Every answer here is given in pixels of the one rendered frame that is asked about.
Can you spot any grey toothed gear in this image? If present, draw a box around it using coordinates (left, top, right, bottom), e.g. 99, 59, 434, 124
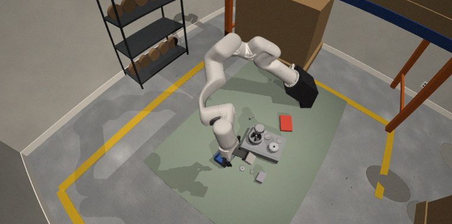
268, 142, 279, 153

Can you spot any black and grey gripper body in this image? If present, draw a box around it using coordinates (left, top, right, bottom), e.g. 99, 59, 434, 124
219, 137, 240, 161

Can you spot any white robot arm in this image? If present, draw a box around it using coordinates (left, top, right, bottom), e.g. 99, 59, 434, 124
198, 33, 299, 165

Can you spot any blue open-top tray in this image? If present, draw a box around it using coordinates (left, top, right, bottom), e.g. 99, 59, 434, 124
214, 152, 222, 165

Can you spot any red flat block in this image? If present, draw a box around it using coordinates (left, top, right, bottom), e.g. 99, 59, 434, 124
280, 115, 292, 132

